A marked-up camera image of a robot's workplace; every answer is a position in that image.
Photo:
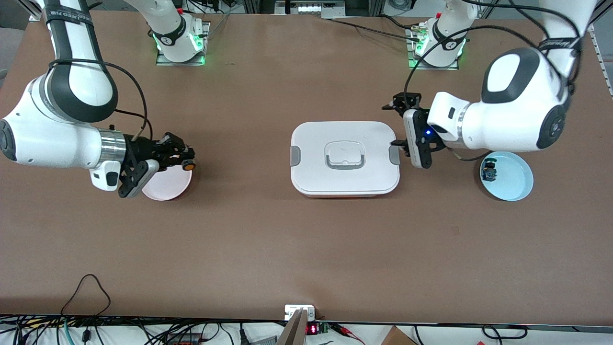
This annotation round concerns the red digit display board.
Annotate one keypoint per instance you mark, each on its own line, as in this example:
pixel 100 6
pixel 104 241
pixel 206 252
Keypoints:
pixel 312 328

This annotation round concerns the pink round plate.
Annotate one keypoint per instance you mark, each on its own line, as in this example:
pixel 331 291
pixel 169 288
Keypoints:
pixel 167 187

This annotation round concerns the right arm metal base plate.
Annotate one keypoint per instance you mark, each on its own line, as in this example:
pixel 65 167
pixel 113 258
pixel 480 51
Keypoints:
pixel 163 60

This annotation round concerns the aluminium frame rail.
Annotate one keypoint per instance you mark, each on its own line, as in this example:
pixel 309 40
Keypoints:
pixel 603 62

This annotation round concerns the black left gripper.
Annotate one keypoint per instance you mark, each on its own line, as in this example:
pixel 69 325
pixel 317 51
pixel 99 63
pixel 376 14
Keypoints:
pixel 405 105

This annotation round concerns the red clip lead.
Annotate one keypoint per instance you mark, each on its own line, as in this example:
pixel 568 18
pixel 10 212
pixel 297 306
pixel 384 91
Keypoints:
pixel 347 331

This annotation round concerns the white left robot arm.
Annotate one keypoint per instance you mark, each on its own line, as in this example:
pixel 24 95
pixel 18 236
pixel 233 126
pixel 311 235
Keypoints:
pixel 512 120

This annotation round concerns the blue green switch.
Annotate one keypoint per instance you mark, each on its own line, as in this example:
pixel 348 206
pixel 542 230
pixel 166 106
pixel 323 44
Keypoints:
pixel 489 171

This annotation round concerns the orange push-button switch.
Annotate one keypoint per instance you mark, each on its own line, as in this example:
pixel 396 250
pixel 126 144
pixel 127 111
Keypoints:
pixel 189 166

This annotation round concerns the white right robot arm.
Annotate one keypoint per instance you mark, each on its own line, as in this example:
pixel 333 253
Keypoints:
pixel 57 139

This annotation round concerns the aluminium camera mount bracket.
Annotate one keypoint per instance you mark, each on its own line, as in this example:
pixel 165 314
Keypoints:
pixel 294 330

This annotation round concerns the brown cardboard box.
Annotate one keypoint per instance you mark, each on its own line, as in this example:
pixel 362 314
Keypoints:
pixel 397 338

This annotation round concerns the light blue round plate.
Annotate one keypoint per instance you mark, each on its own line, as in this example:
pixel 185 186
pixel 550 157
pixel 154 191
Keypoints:
pixel 515 184

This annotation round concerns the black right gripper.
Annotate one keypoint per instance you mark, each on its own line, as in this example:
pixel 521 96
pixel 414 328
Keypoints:
pixel 139 149

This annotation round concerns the white lidded box grey clips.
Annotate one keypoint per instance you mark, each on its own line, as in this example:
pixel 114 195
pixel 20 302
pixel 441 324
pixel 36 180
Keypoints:
pixel 345 179

